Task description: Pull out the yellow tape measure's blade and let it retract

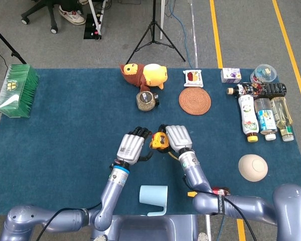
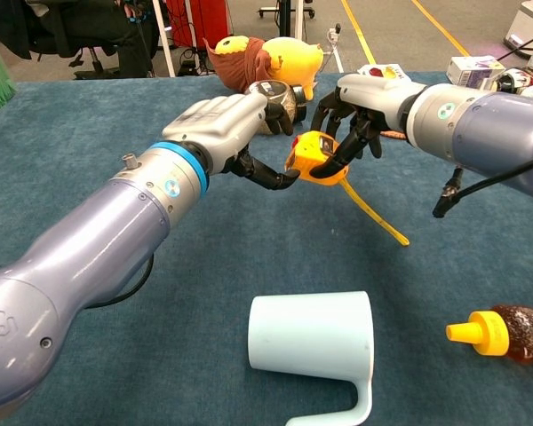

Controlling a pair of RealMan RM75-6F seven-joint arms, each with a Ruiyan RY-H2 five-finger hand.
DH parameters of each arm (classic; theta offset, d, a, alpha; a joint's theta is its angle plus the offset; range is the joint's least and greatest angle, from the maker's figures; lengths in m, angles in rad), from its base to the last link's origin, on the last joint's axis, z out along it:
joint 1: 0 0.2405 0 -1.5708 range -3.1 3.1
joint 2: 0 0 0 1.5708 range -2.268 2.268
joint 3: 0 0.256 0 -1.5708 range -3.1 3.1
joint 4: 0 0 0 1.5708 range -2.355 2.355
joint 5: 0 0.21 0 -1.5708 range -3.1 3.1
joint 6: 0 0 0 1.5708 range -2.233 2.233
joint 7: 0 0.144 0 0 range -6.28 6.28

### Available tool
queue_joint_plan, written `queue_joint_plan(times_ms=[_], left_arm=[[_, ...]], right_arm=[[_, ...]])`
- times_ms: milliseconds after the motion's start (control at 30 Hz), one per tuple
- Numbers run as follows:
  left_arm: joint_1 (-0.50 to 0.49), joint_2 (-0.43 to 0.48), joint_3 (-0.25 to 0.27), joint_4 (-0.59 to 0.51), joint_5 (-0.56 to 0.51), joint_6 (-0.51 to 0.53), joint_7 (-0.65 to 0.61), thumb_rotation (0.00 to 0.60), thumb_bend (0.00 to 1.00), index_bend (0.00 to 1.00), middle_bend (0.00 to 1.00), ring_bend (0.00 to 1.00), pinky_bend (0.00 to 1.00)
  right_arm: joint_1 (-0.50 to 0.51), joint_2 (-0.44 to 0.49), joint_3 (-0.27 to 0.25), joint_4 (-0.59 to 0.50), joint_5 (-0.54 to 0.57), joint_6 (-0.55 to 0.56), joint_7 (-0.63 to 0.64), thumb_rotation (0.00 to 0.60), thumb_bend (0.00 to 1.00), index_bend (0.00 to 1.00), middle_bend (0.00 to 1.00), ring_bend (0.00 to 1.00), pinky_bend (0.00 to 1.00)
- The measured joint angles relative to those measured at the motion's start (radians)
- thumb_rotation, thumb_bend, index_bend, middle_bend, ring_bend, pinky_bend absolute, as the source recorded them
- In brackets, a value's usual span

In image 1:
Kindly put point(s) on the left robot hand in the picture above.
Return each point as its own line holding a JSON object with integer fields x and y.
{"x": 130, "y": 148}

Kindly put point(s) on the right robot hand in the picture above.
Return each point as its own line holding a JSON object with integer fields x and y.
{"x": 179, "y": 138}

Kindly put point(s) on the yellow tape measure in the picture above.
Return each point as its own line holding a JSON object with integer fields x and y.
{"x": 158, "y": 141}

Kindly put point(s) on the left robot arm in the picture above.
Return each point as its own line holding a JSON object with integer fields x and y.
{"x": 110, "y": 193}

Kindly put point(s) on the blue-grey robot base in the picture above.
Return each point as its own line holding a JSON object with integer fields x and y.
{"x": 145, "y": 228}

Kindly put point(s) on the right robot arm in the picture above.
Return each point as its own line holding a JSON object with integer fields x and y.
{"x": 198, "y": 178}

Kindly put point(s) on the round woven brown coaster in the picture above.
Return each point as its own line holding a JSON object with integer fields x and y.
{"x": 194, "y": 101}

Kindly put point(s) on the glass seed jar black lid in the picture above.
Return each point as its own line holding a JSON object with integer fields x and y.
{"x": 145, "y": 101}

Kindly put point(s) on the light blue plastic mug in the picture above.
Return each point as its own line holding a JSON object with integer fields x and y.
{"x": 153, "y": 195}

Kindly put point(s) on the honey bottle with yellow cap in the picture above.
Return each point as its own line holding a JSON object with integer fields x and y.
{"x": 191, "y": 194}

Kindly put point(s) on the white snack packet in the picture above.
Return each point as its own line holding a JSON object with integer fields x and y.
{"x": 193, "y": 78}

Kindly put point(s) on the blue table cloth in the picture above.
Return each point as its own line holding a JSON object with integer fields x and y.
{"x": 65, "y": 138}

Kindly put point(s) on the yellow plush toy brown hood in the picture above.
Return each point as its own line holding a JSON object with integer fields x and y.
{"x": 153, "y": 75}

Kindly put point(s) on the white bottle with yellow cap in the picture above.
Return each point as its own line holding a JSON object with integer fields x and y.
{"x": 248, "y": 115}

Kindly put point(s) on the beige bowl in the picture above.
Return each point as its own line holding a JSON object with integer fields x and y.
{"x": 253, "y": 167}

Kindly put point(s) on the white purple carton box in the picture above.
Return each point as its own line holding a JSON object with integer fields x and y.
{"x": 230, "y": 75}

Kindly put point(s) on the clear bottle with blue label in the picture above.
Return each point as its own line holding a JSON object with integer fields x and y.
{"x": 266, "y": 118}

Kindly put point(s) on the dark soy sauce bottle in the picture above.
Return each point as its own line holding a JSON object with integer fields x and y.
{"x": 263, "y": 89}

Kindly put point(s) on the yellow oil bottle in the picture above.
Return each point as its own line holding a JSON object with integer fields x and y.
{"x": 282, "y": 113}

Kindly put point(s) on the clear round plastic container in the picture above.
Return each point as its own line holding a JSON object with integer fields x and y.
{"x": 264, "y": 72}

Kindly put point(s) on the black tripod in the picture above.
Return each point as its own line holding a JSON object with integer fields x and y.
{"x": 154, "y": 27}

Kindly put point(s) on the black power strip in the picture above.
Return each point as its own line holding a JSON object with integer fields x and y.
{"x": 91, "y": 27}

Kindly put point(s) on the green sachet box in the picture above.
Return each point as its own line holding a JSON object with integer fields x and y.
{"x": 15, "y": 93}

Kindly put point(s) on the seated person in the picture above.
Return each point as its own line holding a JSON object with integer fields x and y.
{"x": 71, "y": 15}

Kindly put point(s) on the black office chair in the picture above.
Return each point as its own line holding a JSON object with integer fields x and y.
{"x": 51, "y": 15}

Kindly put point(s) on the black stand leg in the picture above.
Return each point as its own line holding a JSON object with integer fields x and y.
{"x": 5, "y": 41}

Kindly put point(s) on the white frame pole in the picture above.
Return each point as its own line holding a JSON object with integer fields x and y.
{"x": 94, "y": 15}
{"x": 162, "y": 17}

